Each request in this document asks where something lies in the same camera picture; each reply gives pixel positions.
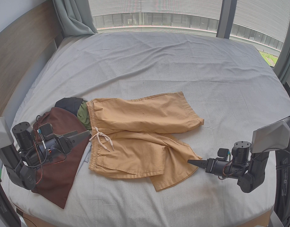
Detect white garment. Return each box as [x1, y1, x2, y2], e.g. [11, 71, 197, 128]
[75, 142, 92, 175]

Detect bed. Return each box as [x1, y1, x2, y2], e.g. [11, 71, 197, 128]
[0, 0, 290, 227]

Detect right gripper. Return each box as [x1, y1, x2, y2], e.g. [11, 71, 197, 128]
[187, 158, 227, 174]

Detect brown garment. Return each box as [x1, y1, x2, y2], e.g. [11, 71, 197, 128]
[31, 107, 92, 209]

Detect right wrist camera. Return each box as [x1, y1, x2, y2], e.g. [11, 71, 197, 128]
[217, 148, 231, 162]

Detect grey-green curtain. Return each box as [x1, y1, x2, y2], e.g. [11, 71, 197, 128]
[50, 0, 98, 38]
[273, 0, 290, 86]

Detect green garment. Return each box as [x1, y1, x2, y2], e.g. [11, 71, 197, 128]
[77, 103, 92, 131]

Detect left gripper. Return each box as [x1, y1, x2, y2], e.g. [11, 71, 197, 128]
[41, 130, 91, 159]

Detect window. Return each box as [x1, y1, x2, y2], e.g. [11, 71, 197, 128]
[85, 0, 290, 68]

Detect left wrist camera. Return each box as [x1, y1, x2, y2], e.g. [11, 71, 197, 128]
[38, 124, 54, 139]

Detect tan shorts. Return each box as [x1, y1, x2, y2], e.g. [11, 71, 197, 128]
[86, 92, 205, 192]

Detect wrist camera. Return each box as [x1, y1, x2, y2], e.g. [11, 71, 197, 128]
[38, 124, 54, 139]
[217, 148, 231, 162]

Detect black garment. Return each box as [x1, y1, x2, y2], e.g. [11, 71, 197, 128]
[56, 97, 84, 115]

